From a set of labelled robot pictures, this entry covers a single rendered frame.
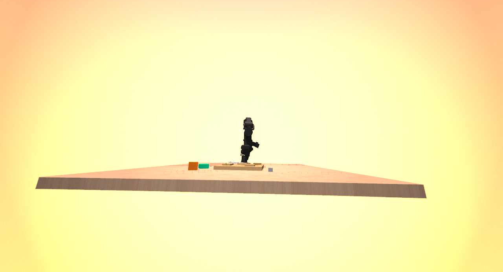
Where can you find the orange block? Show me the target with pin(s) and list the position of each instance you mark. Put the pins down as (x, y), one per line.
(193, 166)

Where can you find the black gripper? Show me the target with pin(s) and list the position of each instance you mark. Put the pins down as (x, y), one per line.
(247, 147)

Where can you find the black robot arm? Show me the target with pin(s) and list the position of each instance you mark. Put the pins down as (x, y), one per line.
(248, 126)

